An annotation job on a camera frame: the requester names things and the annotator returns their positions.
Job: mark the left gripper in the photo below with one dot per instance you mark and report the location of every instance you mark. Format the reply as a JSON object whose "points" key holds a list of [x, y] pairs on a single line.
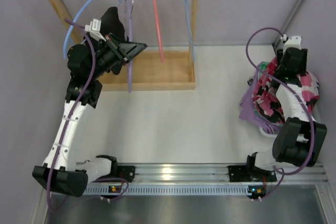
{"points": [[117, 49]]}

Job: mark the black trousers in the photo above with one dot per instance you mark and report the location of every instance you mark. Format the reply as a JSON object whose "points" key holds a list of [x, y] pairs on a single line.
{"points": [[112, 25]]}

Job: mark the lilac plastic hanger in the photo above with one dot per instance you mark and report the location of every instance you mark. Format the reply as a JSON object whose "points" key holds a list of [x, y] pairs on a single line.
{"points": [[129, 4]]}

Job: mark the light blue plastic hanger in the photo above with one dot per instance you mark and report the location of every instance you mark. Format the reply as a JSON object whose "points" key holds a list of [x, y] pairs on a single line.
{"points": [[71, 27]]}

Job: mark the pink camouflage trousers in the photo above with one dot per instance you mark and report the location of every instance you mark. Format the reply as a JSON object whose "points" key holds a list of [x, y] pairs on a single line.
{"points": [[278, 98]]}

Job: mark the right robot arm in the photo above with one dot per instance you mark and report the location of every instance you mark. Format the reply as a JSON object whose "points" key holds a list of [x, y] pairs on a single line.
{"points": [[298, 143]]}

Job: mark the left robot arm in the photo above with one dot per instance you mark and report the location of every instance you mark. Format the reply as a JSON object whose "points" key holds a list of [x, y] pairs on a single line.
{"points": [[59, 172]]}

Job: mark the pink plastic hanger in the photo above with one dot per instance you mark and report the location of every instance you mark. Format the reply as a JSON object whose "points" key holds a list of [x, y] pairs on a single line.
{"points": [[158, 30]]}

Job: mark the wooden clothes rack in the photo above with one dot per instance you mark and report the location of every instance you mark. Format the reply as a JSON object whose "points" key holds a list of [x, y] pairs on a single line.
{"points": [[149, 73]]}

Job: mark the purple garment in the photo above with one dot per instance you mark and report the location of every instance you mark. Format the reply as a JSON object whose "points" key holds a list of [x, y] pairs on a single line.
{"points": [[248, 110]]}

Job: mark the green white garment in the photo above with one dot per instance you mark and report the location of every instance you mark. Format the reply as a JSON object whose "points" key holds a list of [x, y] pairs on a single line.
{"points": [[263, 65]]}

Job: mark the white plastic basket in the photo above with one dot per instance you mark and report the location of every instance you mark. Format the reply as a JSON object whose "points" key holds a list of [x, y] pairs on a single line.
{"points": [[269, 135]]}

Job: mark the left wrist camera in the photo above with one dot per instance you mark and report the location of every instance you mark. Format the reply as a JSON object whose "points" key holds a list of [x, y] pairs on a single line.
{"points": [[94, 30]]}

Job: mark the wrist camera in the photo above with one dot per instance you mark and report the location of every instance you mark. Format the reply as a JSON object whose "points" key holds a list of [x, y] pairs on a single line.
{"points": [[291, 42], [94, 30]]}

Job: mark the thin blue wire hanger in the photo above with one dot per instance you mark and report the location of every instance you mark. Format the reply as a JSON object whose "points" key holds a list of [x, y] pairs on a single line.
{"points": [[188, 26]]}

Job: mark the aluminium mounting rail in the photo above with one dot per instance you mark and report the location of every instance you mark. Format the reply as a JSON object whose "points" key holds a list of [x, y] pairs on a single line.
{"points": [[179, 179]]}

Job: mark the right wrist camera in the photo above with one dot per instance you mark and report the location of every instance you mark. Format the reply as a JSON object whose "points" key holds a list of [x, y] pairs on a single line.
{"points": [[291, 42]]}

